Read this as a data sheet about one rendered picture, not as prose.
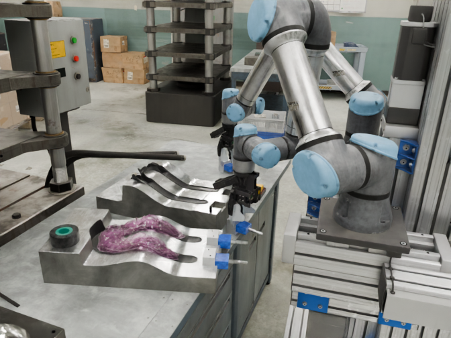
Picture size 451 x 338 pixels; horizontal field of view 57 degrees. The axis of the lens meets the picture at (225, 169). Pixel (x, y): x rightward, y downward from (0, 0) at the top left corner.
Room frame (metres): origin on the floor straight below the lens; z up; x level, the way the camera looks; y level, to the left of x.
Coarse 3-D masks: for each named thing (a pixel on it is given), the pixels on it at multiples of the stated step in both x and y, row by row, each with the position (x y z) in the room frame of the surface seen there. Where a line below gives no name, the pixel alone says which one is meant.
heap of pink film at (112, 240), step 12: (156, 216) 1.18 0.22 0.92; (108, 228) 1.14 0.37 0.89; (120, 228) 1.15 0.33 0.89; (132, 228) 1.14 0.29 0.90; (144, 228) 1.14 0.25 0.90; (156, 228) 1.13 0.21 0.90; (168, 228) 1.14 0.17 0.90; (108, 240) 1.07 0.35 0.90; (120, 240) 1.07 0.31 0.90; (132, 240) 1.06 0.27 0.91; (144, 240) 1.04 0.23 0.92; (156, 240) 1.06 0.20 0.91; (108, 252) 1.03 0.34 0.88; (120, 252) 1.02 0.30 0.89; (156, 252) 1.02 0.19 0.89; (168, 252) 1.03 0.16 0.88
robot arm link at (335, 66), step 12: (324, 60) 1.63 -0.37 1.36; (336, 60) 1.62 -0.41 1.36; (336, 72) 1.61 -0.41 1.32; (348, 72) 1.60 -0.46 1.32; (348, 84) 1.58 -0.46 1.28; (360, 84) 1.57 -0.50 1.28; (372, 84) 1.59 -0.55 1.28; (348, 96) 1.58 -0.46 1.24; (384, 96) 1.59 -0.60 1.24; (384, 108) 1.50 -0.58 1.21
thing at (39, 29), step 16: (32, 0) 1.60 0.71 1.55; (32, 32) 1.61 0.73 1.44; (48, 32) 1.64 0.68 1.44; (48, 48) 1.62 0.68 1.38; (48, 64) 1.61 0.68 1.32; (48, 96) 1.60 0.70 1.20; (48, 112) 1.60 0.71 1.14; (48, 128) 1.60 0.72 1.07; (64, 160) 1.63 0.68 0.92; (64, 176) 1.62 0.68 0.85; (64, 192) 1.59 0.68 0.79
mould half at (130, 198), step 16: (128, 176) 1.62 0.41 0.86; (160, 176) 1.48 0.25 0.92; (176, 176) 1.53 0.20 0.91; (112, 192) 1.46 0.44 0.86; (128, 192) 1.38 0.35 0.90; (144, 192) 1.35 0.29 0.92; (176, 192) 1.42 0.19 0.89; (192, 192) 1.43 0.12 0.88; (208, 192) 1.43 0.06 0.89; (112, 208) 1.40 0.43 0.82; (128, 208) 1.38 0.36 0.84; (144, 208) 1.35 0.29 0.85; (160, 208) 1.33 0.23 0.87; (176, 208) 1.31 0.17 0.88; (192, 208) 1.30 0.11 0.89; (208, 208) 1.30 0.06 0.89; (192, 224) 1.28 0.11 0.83; (208, 224) 1.26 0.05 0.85; (224, 224) 1.33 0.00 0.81
